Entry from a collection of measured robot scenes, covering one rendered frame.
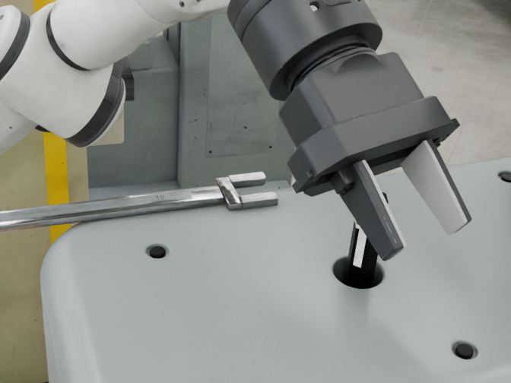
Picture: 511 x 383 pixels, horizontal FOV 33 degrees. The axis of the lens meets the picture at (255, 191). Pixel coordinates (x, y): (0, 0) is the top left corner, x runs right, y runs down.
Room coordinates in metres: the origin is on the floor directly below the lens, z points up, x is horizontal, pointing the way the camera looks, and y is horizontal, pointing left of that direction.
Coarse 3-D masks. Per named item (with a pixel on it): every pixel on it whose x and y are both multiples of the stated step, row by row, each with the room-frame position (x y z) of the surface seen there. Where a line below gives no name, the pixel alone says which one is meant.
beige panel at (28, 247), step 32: (0, 0) 2.05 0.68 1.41; (32, 0) 2.08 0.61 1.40; (0, 160) 2.03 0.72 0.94; (32, 160) 2.06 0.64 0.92; (64, 160) 2.09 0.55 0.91; (0, 192) 2.03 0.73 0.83; (32, 192) 2.06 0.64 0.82; (64, 192) 2.09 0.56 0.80; (64, 224) 2.09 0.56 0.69; (0, 256) 2.02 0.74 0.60; (32, 256) 2.05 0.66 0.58; (0, 288) 2.01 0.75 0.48; (32, 288) 2.05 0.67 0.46; (0, 320) 2.01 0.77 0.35; (32, 320) 2.05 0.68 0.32; (0, 352) 2.01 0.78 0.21; (32, 352) 2.04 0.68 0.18
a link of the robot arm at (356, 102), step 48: (288, 0) 0.54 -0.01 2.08; (336, 0) 0.54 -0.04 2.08; (288, 48) 0.52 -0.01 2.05; (336, 48) 0.53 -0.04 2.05; (288, 96) 0.55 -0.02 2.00; (336, 96) 0.49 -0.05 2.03; (384, 96) 0.51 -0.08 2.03; (432, 96) 0.52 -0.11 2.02; (336, 144) 0.46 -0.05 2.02; (384, 144) 0.47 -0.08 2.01
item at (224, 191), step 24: (168, 192) 0.57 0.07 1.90; (192, 192) 0.57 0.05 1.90; (216, 192) 0.57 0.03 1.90; (264, 192) 0.58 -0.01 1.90; (0, 216) 0.52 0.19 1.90; (24, 216) 0.52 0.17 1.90; (48, 216) 0.52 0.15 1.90; (72, 216) 0.53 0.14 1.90; (96, 216) 0.53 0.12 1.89; (120, 216) 0.54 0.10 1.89
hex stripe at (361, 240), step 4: (360, 228) 0.49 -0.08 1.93; (360, 232) 0.49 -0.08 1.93; (360, 236) 0.49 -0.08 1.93; (364, 236) 0.49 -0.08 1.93; (360, 240) 0.49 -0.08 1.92; (364, 240) 0.49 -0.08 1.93; (360, 244) 0.49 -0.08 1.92; (364, 244) 0.49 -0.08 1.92; (356, 248) 0.49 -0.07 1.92; (360, 248) 0.49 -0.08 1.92; (356, 252) 0.49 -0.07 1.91; (360, 252) 0.49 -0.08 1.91; (356, 256) 0.49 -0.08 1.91; (360, 256) 0.49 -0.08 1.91; (356, 260) 0.49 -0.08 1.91; (360, 260) 0.49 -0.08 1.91; (356, 264) 0.49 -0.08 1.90; (360, 264) 0.49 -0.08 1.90
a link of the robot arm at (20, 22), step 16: (0, 16) 0.69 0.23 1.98; (16, 16) 0.68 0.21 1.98; (0, 32) 0.67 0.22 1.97; (16, 32) 0.67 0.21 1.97; (0, 48) 0.66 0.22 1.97; (16, 48) 0.66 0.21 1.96; (0, 64) 0.65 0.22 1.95; (0, 112) 0.70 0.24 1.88; (16, 112) 0.70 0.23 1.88; (112, 112) 0.69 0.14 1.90; (0, 128) 0.70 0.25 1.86; (16, 128) 0.71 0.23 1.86; (32, 128) 0.72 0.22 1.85; (0, 144) 0.71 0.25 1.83; (80, 144) 0.68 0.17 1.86
